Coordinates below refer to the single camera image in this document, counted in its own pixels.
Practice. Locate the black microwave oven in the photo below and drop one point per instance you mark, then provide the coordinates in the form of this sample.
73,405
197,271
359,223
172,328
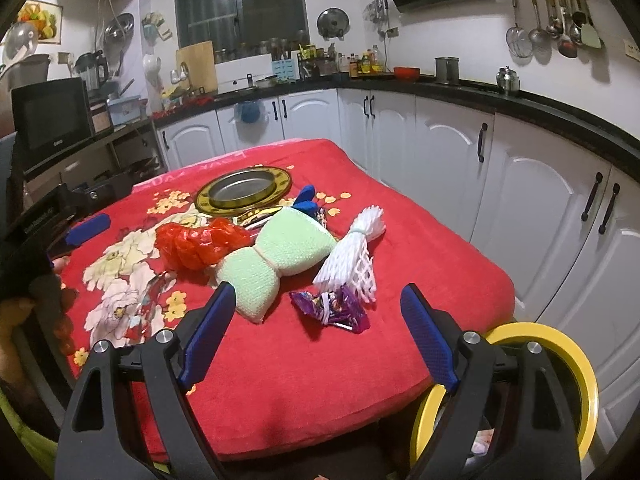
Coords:
50,115

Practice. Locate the fruit wall picture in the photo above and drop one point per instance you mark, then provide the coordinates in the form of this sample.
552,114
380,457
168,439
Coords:
40,20

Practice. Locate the gold-rimmed metal dish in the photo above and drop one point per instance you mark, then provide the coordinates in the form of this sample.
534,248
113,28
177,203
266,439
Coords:
245,187

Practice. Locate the purple candy wrapper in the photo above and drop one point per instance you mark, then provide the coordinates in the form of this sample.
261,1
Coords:
345,310

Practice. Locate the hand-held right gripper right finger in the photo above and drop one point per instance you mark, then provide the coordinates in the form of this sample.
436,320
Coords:
430,340

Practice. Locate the blue wrapper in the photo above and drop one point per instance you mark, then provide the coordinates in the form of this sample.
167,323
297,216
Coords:
305,195

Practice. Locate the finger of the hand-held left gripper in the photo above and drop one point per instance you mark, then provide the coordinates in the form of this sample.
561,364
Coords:
89,229

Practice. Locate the black ladle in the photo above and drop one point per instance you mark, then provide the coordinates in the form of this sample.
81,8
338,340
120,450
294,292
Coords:
567,47

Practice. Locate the green foam net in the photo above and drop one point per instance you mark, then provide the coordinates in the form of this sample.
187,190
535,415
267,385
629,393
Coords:
280,245

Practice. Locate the metal spoon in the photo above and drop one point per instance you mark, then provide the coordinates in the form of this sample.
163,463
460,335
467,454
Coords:
552,25

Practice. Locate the wooden shelf unit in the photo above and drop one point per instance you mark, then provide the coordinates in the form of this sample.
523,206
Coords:
125,155

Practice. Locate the wooden cutting board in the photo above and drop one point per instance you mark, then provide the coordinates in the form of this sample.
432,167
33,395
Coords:
197,67

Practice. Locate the red floral blanket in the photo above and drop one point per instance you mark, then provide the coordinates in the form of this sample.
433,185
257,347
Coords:
300,385

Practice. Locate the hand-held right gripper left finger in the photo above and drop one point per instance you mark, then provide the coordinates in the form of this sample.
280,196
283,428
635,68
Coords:
210,332

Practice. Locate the metal pot lid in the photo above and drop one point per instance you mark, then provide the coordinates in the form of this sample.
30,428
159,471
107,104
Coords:
119,26
331,22

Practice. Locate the metal teapot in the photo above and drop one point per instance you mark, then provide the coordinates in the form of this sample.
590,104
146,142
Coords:
507,81

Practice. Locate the metal canister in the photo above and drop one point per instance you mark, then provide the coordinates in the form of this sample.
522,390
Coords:
446,71

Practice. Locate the white foam net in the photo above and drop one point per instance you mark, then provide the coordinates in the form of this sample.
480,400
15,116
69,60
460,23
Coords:
350,250

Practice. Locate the colourful candy wrapper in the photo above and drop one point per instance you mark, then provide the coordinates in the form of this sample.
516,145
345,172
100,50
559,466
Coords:
321,216

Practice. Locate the light blue basin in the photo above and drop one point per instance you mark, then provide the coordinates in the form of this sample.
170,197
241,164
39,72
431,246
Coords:
125,110

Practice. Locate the grey pot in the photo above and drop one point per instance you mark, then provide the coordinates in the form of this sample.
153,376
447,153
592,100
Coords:
27,72

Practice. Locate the metal faucet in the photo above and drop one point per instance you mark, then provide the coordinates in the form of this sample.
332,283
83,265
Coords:
181,76

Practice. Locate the black blender jug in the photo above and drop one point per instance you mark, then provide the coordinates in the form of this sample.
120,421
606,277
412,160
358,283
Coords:
92,70

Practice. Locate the dark framed window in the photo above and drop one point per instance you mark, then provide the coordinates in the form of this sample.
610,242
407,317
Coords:
240,0

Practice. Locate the red plastic mesh bag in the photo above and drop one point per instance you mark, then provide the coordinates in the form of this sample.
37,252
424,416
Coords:
190,245

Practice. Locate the person's left hand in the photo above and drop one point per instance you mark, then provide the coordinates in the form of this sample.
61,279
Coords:
67,300

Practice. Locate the red bowl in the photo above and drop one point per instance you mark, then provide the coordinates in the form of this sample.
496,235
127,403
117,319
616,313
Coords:
406,73

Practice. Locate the glass pot lid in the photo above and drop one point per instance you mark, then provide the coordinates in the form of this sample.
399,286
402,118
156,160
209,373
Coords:
20,40

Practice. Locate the blue plastic bag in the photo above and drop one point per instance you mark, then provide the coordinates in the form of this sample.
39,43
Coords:
248,112

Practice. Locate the yellow-rimmed black bin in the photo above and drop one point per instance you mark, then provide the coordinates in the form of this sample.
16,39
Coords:
575,360

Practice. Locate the white kitchen cabinets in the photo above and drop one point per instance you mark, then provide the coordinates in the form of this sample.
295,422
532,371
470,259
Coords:
540,200

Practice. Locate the metal strainer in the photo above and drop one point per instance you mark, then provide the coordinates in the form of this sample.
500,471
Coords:
517,40

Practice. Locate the green spatula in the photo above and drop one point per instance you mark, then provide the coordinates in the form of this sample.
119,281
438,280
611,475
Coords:
591,35

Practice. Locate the row of condiment bottles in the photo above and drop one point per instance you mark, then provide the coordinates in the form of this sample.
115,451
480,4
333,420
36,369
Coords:
367,62

